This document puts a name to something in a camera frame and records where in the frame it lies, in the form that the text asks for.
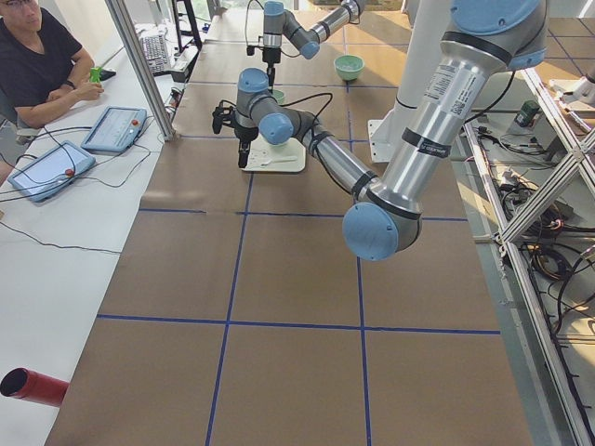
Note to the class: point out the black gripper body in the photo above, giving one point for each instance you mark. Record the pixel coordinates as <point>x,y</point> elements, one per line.
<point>244,134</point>
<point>269,56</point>

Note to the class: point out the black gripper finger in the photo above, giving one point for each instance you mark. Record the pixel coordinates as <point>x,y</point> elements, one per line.
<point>243,154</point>
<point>271,76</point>

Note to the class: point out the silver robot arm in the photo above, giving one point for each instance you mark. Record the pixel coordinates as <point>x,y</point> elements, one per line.
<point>279,23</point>
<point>481,39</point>

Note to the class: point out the pale green bear tray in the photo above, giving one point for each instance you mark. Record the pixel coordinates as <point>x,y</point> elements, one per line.
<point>262,150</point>

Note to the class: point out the green bowl on tray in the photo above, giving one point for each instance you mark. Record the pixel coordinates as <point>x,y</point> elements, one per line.
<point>280,143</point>

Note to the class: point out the white plastic spoon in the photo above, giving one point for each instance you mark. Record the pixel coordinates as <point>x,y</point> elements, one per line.
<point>288,159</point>

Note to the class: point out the green bowl with ice cubes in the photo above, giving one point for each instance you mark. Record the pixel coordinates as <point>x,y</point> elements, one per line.
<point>349,67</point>

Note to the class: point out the black computer keyboard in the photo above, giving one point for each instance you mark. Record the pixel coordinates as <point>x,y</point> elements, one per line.
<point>154,48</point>

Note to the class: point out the far blue teach pendant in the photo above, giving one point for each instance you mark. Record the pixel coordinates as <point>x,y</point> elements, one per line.
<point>115,130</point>

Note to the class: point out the blue teach pendant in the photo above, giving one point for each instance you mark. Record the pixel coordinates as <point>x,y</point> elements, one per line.
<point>115,130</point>
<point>53,171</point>

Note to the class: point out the green handheld object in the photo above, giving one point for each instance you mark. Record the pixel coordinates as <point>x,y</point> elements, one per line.
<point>94,75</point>

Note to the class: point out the near blue teach pendant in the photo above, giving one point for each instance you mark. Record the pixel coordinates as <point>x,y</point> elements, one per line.
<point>53,171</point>

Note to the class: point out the seated person black shirt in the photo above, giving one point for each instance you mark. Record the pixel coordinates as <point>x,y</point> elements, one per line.
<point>45,71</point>

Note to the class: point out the red cylinder tube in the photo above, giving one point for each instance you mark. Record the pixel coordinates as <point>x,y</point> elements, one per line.
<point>29,385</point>

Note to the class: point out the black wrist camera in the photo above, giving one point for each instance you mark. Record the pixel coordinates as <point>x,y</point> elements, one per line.
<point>222,116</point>

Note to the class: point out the aluminium frame post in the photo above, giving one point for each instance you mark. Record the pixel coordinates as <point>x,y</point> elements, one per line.
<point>125,27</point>

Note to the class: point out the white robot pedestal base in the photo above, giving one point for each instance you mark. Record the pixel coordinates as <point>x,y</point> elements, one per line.
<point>429,20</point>

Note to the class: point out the aluminium frame rack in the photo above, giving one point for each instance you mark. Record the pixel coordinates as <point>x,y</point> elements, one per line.
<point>531,164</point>

